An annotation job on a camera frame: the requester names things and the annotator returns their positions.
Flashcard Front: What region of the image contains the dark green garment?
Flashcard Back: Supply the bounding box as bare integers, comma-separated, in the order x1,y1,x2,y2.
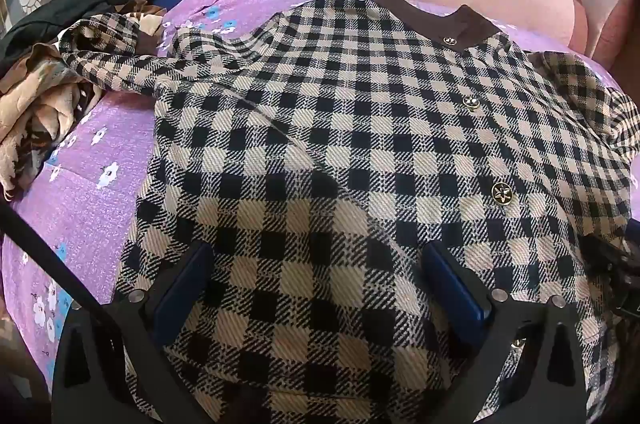
0,0,117,72

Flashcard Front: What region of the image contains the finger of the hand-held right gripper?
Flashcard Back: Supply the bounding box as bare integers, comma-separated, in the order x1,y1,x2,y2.
581,235,626,275

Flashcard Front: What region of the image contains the purple floral bedsheet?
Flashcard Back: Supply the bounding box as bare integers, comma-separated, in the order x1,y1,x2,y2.
2,0,640,400

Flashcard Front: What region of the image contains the black beige checkered jacket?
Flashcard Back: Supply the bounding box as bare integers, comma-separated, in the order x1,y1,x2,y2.
59,0,640,424

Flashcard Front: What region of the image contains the beige brown patterned cloth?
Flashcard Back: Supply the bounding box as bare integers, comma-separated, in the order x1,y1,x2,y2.
0,0,168,201

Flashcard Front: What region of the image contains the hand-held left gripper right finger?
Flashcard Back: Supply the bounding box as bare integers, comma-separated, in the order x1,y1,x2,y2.
421,239,589,424

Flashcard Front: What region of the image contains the black cable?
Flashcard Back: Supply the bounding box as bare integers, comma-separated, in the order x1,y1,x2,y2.
0,198,128,341

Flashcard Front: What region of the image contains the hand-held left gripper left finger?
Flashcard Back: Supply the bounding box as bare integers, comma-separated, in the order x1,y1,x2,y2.
52,239,217,424

